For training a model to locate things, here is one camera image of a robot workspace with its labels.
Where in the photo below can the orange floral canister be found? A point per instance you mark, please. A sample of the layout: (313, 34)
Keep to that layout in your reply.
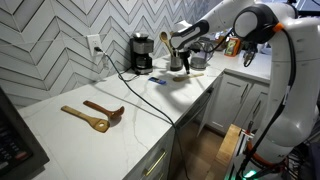
(232, 47)

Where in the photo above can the black drip coffee maker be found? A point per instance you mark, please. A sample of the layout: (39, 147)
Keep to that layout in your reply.
(141, 46)

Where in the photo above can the wooden spoon in holder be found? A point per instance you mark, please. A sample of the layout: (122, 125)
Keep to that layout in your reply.
(164, 39)

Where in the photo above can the black microwave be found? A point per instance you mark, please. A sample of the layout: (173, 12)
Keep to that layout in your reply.
(21, 155)

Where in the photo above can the small blue packet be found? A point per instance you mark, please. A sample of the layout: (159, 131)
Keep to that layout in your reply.
(158, 81)

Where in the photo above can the white cabinet door left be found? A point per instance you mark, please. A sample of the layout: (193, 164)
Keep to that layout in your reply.
(227, 101)

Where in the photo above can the metal utensil holder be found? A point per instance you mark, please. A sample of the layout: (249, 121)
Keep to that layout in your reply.
(175, 64)

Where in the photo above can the brass drawer handle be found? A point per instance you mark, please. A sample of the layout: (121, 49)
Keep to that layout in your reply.
(153, 165)

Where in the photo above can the wooden butcher block cart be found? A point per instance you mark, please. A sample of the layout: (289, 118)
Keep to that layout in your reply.
(223, 158)

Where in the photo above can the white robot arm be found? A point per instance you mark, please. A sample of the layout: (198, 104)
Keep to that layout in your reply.
(294, 78)

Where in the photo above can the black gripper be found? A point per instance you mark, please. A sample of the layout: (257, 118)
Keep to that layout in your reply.
(184, 55)

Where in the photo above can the dark brown wooden ladle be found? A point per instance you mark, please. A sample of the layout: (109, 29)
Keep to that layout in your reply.
(112, 115)

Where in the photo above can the white wall outlet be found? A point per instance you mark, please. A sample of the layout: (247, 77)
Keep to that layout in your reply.
(94, 44)

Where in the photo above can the light wooden spoon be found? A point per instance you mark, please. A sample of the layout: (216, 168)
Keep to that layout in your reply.
(182, 78)

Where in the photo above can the light slotted wooden spatula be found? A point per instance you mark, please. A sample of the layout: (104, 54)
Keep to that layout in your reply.
(98, 124)

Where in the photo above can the dishwasher front panel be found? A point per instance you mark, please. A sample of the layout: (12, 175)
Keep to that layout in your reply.
(196, 112)

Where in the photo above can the white cabinet door right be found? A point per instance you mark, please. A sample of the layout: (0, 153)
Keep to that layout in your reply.
(253, 108)

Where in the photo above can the glass electric kettle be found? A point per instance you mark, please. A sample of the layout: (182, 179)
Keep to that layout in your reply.
(202, 51)

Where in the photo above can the white cabinet door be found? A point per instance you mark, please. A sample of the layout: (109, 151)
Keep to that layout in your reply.
(227, 101)
(253, 108)

